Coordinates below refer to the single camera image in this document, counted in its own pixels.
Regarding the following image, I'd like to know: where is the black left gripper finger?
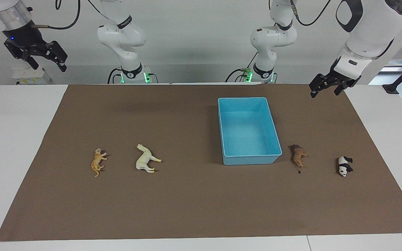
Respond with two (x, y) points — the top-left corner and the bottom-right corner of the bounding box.
(309, 73), (332, 98)
(334, 81), (351, 96)

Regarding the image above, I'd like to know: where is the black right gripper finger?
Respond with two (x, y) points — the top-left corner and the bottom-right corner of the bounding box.
(22, 55), (39, 70)
(46, 41), (68, 73)

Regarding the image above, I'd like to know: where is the brown lion toy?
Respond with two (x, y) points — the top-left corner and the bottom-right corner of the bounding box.
(289, 144), (308, 174)

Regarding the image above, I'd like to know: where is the black white panda toy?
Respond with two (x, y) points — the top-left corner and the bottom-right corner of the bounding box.
(337, 156), (354, 177)

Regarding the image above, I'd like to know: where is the orange tiger toy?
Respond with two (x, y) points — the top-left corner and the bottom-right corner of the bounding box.
(90, 148), (108, 177)

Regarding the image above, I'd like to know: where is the white horse toy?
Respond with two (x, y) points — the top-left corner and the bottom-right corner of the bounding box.
(135, 144), (162, 174)

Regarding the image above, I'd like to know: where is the white box with yellow label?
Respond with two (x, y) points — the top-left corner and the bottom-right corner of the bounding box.
(12, 67), (52, 85)

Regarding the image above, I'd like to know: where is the light blue storage box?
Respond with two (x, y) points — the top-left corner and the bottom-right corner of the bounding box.
(217, 97), (283, 166)

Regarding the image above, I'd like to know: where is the brown table mat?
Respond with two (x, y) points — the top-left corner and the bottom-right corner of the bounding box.
(0, 84), (402, 242)

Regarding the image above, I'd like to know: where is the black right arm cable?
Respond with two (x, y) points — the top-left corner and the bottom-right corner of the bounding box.
(35, 0), (81, 30)

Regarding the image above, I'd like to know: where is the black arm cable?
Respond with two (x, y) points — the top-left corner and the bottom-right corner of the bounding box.
(35, 0), (81, 30)
(290, 0), (330, 26)

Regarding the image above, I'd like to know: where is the black right base cable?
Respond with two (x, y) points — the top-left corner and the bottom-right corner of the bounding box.
(107, 67), (123, 84)

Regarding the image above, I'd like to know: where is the black base cable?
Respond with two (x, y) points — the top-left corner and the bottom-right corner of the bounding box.
(225, 52), (257, 83)
(107, 67), (123, 84)

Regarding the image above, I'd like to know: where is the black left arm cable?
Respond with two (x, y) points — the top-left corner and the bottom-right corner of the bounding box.
(290, 0), (330, 26)

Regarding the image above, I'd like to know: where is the black left base cable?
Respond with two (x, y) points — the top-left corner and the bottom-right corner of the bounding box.
(225, 52), (257, 83)

